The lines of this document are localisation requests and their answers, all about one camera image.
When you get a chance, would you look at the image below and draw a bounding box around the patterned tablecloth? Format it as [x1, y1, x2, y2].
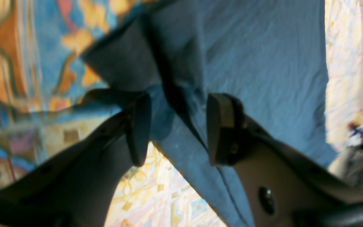
[0, 0, 363, 227]

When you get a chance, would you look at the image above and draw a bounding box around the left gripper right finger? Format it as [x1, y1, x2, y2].
[206, 93, 363, 227]

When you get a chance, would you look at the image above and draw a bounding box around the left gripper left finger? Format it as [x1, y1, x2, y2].
[0, 93, 152, 227]

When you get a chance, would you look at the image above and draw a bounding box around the dark blue t-shirt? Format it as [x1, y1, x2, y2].
[82, 0, 337, 227]

